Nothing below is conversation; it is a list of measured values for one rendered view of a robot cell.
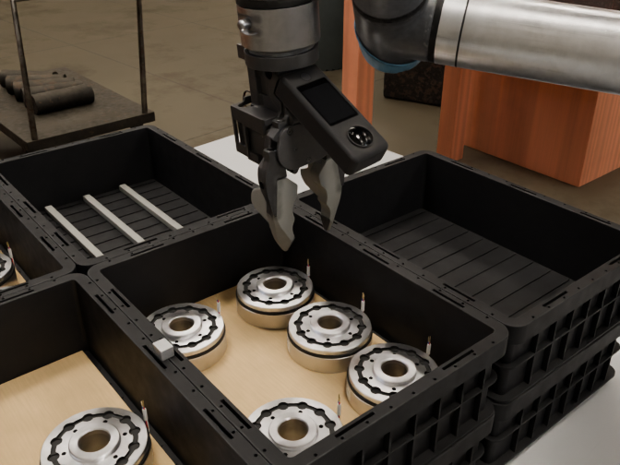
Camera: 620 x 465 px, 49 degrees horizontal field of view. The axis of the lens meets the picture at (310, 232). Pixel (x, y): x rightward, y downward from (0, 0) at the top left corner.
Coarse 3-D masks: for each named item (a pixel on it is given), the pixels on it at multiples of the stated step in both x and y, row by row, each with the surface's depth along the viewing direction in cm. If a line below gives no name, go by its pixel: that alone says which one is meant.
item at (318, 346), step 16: (320, 304) 86; (336, 304) 86; (304, 320) 83; (352, 320) 83; (368, 320) 83; (304, 336) 81; (320, 336) 80; (352, 336) 81; (368, 336) 80; (320, 352) 78; (336, 352) 78
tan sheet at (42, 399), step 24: (72, 360) 81; (24, 384) 78; (48, 384) 78; (72, 384) 78; (96, 384) 78; (0, 408) 74; (24, 408) 74; (48, 408) 74; (72, 408) 74; (0, 432) 71; (24, 432) 71; (48, 432) 71; (0, 456) 68; (24, 456) 68; (168, 456) 68
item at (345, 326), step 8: (320, 312) 84; (328, 312) 84; (336, 312) 84; (312, 320) 82; (320, 320) 83; (344, 320) 82; (312, 328) 81; (320, 328) 81; (336, 328) 81; (344, 328) 81; (328, 336) 80; (336, 336) 80
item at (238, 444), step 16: (32, 288) 77; (48, 288) 77; (80, 288) 78; (96, 288) 77; (0, 304) 74; (96, 304) 75; (112, 304) 74; (112, 320) 72; (128, 320) 72; (128, 336) 69; (144, 336) 69; (144, 352) 67; (160, 368) 65; (176, 368) 65; (176, 384) 63; (192, 400) 61; (208, 400) 61; (208, 416) 59; (224, 432) 60; (240, 448) 56; (256, 464) 55
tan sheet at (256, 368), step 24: (240, 336) 85; (264, 336) 85; (240, 360) 81; (264, 360) 81; (288, 360) 81; (216, 384) 78; (240, 384) 78; (264, 384) 78; (288, 384) 78; (312, 384) 78; (336, 384) 78; (240, 408) 74; (336, 408) 74
